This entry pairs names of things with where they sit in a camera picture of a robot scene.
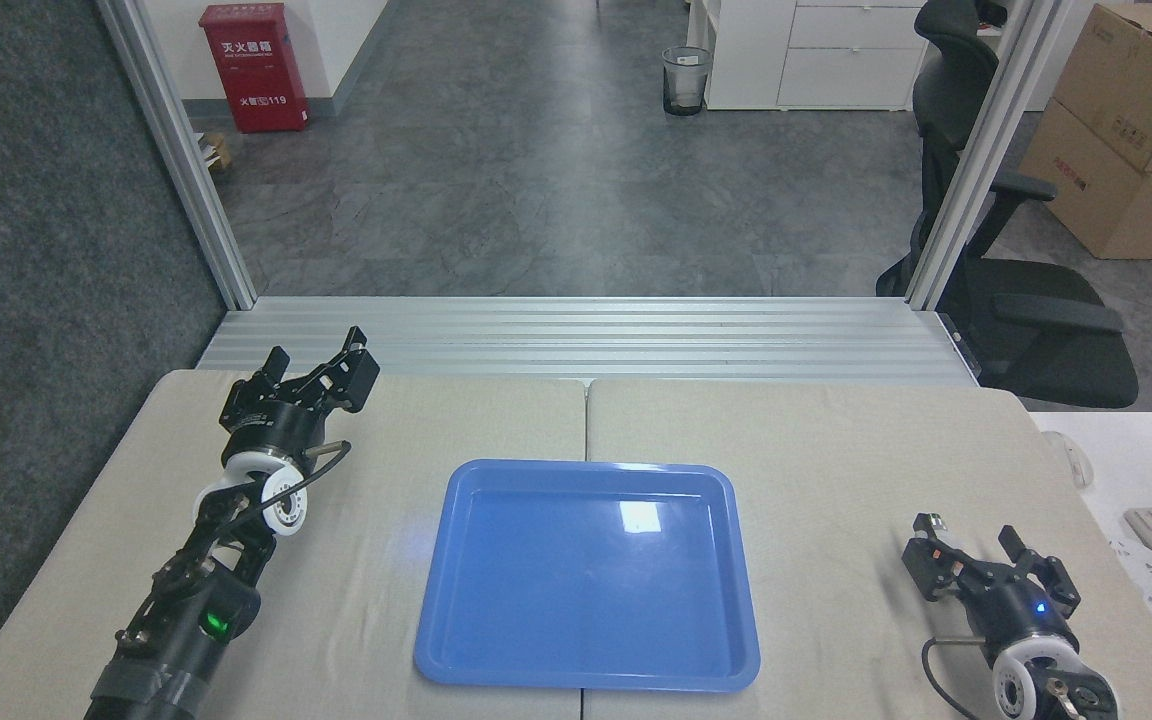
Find white desk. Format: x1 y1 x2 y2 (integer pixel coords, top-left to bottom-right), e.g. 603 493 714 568
1026 410 1152 720

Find large brown cardboard box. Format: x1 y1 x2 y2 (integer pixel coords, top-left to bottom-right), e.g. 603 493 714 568
1019 98 1152 261

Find silver aluminium rail platform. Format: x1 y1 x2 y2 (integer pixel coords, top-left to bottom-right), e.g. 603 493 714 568
196 296 982 386

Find white power strip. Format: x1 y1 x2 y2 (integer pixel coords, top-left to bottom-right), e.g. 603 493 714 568
1106 538 1152 627

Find silver aluminium post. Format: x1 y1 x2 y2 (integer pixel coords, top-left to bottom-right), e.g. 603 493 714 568
96 0 258 311
904 0 1073 311

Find dark mesh waste bin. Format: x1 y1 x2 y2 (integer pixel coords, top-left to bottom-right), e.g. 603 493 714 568
661 46 714 117

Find blue plastic tray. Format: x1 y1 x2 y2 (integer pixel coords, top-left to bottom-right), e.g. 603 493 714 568
413 459 762 693

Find red fire extinguisher box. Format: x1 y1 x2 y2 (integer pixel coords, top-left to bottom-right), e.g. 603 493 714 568
199 3 311 134

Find small cardboard scrap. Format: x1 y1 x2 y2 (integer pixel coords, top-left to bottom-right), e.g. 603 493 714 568
194 130 234 172

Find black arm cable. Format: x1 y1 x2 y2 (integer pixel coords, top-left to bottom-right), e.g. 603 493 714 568
921 635 999 720
221 441 353 523

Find white drawer cabinet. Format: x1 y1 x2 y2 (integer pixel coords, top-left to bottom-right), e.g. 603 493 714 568
686 0 929 112

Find white computer mouse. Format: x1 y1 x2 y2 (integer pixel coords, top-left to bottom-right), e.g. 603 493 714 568
1041 430 1095 490

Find black frame edge strip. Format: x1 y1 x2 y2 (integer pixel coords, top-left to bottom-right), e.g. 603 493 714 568
939 312 984 379

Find small brown cardboard box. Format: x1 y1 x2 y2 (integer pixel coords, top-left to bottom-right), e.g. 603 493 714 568
1053 3 1152 174

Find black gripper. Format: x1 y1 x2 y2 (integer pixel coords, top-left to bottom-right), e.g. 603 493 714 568
221 325 383 464
901 525 1081 660

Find black office chair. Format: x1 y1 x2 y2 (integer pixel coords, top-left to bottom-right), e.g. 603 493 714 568
876 0 1139 411

